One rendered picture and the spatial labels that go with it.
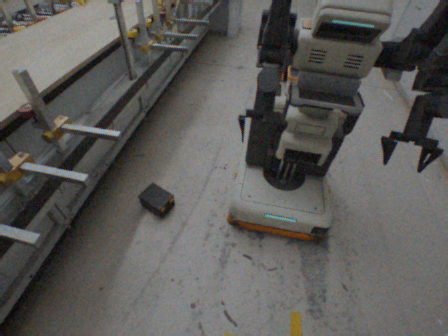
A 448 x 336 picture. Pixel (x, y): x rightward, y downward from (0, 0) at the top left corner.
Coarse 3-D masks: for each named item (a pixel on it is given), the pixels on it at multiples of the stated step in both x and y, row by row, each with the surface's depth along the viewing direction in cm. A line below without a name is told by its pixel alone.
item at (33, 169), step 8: (24, 168) 86; (32, 168) 87; (40, 168) 87; (48, 168) 87; (48, 176) 87; (56, 176) 85; (64, 176) 85; (72, 176) 85; (80, 176) 85; (88, 176) 86; (80, 184) 86
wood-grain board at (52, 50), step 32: (96, 0) 231; (128, 0) 232; (32, 32) 166; (64, 32) 166; (96, 32) 166; (0, 64) 129; (32, 64) 130; (64, 64) 130; (0, 96) 107; (0, 128) 94
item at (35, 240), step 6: (0, 228) 68; (6, 228) 68; (12, 228) 68; (18, 228) 68; (0, 234) 67; (6, 234) 67; (12, 234) 67; (18, 234) 67; (24, 234) 67; (30, 234) 67; (36, 234) 67; (12, 240) 68; (18, 240) 67; (24, 240) 66; (30, 240) 66; (36, 240) 66; (42, 240) 69; (36, 246) 67
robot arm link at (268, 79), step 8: (288, 56) 64; (256, 64) 66; (264, 64) 59; (272, 64) 58; (288, 64) 65; (264, 72) 59; (272, 72) 59; (264, 80) 60; (272, 80) 59; (264, 88) 60; (272, 88) 60
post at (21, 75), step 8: (16, 72) 82; (24, 72) 83; (16, 80) 84; (24, 80) 84; (24, 88) 86; (32, 88) 88; (32, 96) 88; (40, 96) 92; (32, 104) 91; (40, 104) 92; (40, 112) 93; (48, 112) 97; (40, 120) 97; (48, 120) 97; (48, 128) 99; (56, 144) 106; (64, 144) 109
